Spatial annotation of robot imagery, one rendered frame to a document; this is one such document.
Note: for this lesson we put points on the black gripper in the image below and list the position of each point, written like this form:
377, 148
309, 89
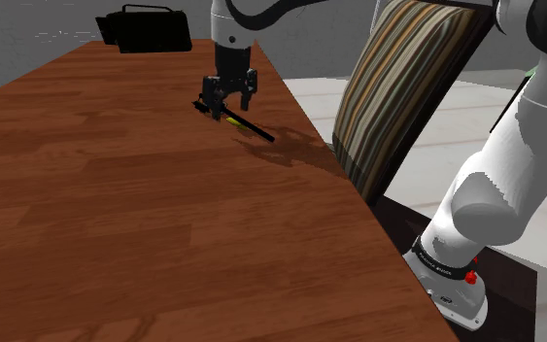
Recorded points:
232, 64

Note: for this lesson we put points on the black pen with yellow band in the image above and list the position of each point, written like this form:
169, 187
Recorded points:
254, 129

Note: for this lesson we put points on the striped upholstered chair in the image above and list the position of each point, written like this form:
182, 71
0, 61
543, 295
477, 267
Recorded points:
396, 90

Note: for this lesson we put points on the brown wooden table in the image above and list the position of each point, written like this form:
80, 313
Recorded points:
126, 213

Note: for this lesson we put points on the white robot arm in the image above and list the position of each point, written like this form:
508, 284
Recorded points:
495, 180

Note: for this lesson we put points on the dark robot stand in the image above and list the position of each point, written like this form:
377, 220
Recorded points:
510, 293

